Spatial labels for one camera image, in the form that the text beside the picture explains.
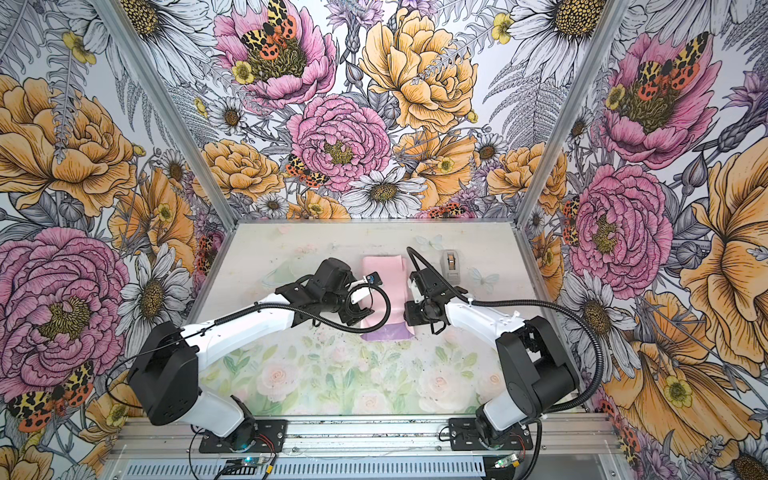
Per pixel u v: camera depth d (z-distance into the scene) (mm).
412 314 808
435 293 712
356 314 735
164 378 431
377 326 629
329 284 653
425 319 783
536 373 446
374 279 728
